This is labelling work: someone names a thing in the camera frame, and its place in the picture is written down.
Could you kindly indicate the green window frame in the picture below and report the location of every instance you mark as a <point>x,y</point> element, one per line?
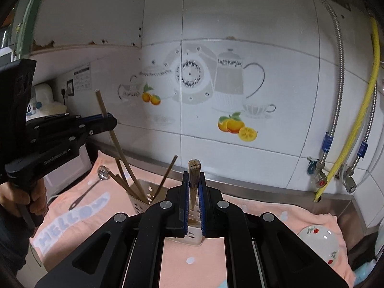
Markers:
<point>25,21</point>

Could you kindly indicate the white wall label sheet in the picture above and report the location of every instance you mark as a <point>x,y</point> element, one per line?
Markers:
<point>82,78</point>

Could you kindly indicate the person's left hand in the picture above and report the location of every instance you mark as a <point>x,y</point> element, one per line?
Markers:
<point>36,199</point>

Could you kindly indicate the wooden chopstick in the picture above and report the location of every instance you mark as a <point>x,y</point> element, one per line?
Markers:
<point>126,186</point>
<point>120,169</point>
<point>168,174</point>
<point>118,147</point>
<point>194,180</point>

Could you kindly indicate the white floral print plate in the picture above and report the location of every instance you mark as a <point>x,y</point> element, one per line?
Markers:
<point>318,240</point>

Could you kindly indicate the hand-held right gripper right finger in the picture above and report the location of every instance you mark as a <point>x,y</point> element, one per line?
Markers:
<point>201,204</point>

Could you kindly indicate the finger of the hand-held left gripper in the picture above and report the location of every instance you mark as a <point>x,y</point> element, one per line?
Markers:
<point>102,126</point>
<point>93,118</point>

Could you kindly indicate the peach printed towel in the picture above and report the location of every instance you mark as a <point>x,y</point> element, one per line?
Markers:
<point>300,216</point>

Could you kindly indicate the steel slotted spoon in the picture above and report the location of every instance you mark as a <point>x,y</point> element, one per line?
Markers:
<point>103,173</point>

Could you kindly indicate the metal water valve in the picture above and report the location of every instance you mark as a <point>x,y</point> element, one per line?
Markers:
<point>349,180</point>
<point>319,171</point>

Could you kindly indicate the cream plastic utensil holder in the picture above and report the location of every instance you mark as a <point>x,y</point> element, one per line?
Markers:
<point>195,237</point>

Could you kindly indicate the person's left forearm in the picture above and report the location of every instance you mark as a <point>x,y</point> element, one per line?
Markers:
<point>12,246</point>

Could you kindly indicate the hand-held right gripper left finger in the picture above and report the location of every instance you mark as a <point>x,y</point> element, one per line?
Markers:
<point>186,198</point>

